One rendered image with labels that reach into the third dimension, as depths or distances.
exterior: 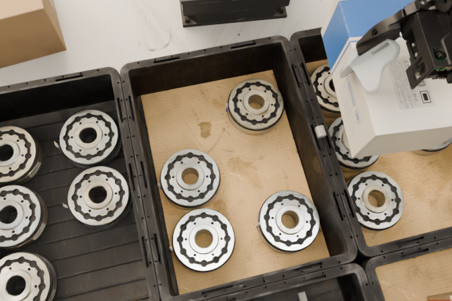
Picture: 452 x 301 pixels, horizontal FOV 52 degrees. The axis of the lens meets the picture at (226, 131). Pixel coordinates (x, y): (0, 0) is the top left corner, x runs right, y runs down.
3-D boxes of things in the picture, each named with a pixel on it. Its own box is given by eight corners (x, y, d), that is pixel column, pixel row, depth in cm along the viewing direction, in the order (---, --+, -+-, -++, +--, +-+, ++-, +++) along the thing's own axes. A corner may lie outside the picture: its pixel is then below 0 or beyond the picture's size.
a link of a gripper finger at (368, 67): (333, 106, 55) (401, 72, 49) (323, 62, 57) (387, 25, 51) (350, 109, 57) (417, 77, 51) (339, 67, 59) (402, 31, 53)
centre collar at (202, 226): (185, 228, 75) (185, 228, 75) (214, 220, 76) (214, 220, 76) (193, 258, 74) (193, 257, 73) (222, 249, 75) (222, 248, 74)
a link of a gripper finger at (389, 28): (350, 53, 52) (420, 12, 46) (347, 41, 53) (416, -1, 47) (374, 61, 55) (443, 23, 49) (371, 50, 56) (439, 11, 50)
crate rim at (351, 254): (120, 70, 80) (118, 64, 78) (284, 40, 84) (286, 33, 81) (163, 310, 67) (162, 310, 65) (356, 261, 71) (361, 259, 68)
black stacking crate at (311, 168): (129, 95, 89) (119, 66, 78) (276, 66, 93) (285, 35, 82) (169, 308, 76) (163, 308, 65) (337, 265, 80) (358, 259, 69)
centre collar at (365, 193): (357, 188, 79) (358, 187, 79) (383, 182, 80) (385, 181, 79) (366, 216, 78) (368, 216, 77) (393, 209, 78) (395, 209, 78)
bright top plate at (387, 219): (337, 178, 80) (338, 177, 80) (391, 166, 81) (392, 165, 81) (356, 235, 77) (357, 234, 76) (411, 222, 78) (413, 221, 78)
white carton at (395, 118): (320, 31, 68) (337, -8, 60) (397, 23, 70) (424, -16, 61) (352, 158, 62) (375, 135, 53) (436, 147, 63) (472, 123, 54)
